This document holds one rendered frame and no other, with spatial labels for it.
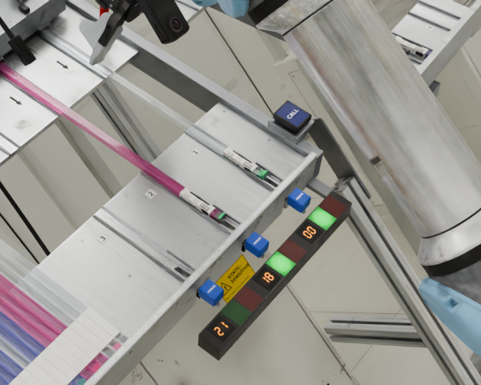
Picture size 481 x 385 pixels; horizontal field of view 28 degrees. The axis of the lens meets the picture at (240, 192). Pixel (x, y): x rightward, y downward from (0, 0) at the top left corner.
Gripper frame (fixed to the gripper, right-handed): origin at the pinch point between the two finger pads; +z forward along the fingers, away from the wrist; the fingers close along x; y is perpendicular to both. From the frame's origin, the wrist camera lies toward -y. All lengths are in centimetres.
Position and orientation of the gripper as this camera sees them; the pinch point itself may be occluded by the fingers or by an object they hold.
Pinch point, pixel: (126, 43)
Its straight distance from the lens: 157.0
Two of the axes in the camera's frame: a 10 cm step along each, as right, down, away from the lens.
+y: -7.4, -6.6, 1.1
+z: -2.7, 4.4, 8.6
